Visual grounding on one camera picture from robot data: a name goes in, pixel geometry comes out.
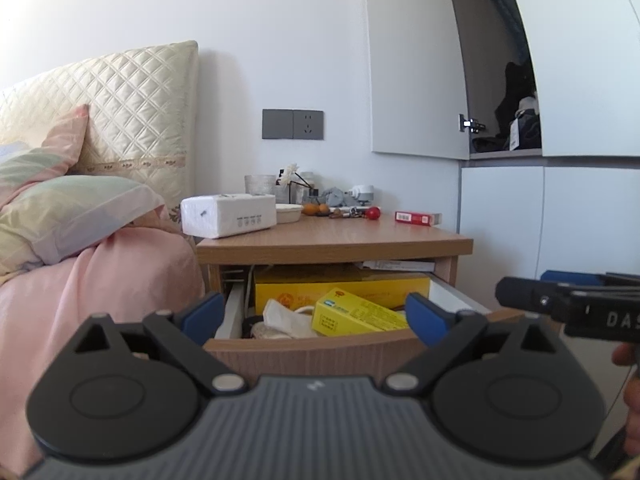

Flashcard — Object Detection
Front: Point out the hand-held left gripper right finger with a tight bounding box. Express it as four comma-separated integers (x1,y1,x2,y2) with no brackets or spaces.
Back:
385,292,565,395

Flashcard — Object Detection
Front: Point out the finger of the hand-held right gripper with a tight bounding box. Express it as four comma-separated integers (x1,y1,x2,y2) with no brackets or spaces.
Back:
539,269,608,287
494,276,572,322

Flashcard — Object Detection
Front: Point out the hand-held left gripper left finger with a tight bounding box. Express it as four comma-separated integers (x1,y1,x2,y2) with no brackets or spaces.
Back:
73,291,251,395

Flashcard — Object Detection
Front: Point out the yellow box with white end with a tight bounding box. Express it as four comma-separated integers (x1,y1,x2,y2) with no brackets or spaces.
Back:
312,287,410,337

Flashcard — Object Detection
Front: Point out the wooden nightstand drawer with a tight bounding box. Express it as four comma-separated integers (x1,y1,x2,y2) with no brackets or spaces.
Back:
202,262,527,387

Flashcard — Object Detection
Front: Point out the person's right hand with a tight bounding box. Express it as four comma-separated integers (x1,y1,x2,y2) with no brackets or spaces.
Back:
611,342,640,457

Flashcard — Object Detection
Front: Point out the white flat paper box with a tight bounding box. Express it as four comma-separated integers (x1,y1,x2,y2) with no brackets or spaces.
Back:
361,258,437,274

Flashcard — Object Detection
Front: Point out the white cabinet door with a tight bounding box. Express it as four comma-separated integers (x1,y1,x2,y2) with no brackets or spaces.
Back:
537,164,640,277
459,164,547,283

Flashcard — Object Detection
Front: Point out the white crumpled cloth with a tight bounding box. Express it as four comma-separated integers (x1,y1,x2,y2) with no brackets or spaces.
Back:
250,298,317,340

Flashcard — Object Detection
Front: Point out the white tissue pack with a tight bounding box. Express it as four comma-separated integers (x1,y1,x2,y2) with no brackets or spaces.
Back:
179,192,278,240

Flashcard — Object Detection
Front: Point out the red flat box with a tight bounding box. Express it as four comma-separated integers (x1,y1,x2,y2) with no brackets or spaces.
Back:
394,210,442,227

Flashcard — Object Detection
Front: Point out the large orange-yellow box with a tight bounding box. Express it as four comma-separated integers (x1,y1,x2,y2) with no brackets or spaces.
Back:
253,264,431,317

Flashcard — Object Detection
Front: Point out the pink duvet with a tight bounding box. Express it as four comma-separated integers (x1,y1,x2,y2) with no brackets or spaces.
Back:
0,206,207,480

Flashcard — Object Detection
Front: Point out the beige lidded container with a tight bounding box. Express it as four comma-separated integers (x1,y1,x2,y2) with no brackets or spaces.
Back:
275,203,304,225

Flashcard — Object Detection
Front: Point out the frosted glass cup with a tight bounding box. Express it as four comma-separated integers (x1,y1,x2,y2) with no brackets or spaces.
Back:
244,174,277,196

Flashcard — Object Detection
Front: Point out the pastel pillow with white edge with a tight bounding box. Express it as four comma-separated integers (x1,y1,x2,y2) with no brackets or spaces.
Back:
0,175,166,283

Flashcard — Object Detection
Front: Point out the white artificial flower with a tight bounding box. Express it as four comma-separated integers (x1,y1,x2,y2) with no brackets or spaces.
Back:
277,162,314,192

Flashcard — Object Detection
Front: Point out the small glass bottle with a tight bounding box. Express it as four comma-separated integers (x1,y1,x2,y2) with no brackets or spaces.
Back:
298,171,321,205

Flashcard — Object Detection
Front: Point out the metal door hinge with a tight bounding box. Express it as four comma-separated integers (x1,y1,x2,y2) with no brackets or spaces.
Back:
458,112,487,134

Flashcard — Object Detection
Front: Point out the dark clothes pile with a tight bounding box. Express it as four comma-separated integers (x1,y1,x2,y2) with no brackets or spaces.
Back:
472,61,543,153

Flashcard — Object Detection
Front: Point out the cream quilted headboard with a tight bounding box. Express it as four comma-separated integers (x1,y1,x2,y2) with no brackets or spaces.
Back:
0,40,200,222

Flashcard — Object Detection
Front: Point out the pink striped pillow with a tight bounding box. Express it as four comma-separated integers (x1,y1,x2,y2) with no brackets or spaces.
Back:
0,104,91,211

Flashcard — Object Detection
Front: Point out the white open wardrobe door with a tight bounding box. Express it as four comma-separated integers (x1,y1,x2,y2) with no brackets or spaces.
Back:
362,0,471,162

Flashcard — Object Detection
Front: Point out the grey wall switch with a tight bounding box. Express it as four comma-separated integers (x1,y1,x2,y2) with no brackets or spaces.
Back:
261,108,294,140

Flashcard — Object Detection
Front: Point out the grey wall socket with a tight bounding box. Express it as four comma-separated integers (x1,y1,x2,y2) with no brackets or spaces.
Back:
292,108,326,141

